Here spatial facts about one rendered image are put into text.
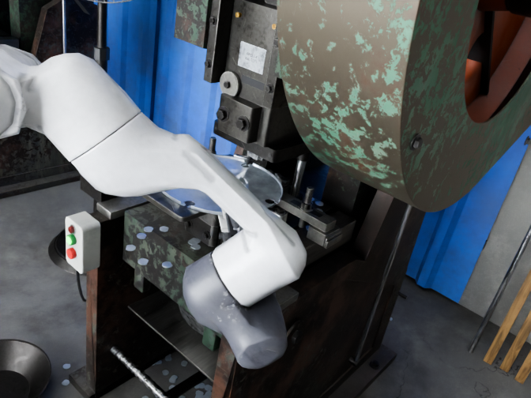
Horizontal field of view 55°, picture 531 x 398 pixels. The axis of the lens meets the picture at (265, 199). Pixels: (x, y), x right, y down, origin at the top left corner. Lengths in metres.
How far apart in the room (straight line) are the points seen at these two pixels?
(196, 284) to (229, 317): 0.06
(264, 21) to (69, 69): 0.52
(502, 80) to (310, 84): 0.57
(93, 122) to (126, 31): 2.88
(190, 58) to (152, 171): 2.41
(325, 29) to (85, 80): 0.28
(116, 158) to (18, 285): 1.52
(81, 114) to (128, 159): 0.07
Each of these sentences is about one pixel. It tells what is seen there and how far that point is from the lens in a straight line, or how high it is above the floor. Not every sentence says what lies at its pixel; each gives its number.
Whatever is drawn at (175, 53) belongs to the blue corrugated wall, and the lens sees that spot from 3.15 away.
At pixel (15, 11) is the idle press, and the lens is 2.60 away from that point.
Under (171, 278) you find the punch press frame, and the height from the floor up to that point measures 0.56.
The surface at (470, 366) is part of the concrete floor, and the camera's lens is 2.15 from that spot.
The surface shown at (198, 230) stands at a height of 0.67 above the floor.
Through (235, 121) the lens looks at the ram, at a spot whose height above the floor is 0.93.
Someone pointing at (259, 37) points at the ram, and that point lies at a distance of 1.08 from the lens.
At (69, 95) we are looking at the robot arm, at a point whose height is 1.10.
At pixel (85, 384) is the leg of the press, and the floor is 0.03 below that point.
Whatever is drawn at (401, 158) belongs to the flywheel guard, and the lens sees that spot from 0.65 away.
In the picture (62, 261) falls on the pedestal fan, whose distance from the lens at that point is 2.17.
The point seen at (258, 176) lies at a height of 0.78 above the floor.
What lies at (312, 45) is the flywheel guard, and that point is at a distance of 0.63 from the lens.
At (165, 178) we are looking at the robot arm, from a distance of 0.64.
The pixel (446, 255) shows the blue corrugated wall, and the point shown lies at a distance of 2.34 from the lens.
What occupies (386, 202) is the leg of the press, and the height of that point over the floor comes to 0.74.
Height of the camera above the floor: 1.30
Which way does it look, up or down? 28 degrees down
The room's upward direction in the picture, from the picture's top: 11 degrees clockwise
